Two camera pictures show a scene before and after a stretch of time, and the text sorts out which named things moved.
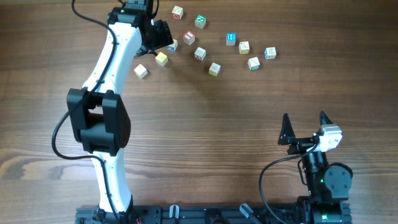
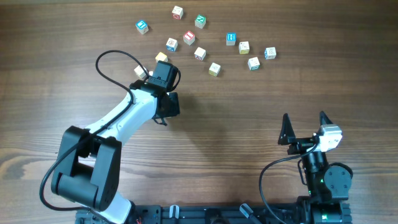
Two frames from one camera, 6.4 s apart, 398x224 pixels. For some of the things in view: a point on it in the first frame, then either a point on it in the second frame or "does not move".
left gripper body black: [161, 37] -> [173, 108]
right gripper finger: [287, 131] does not move
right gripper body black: [300, 145] does not move
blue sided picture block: [173, 46] does not move
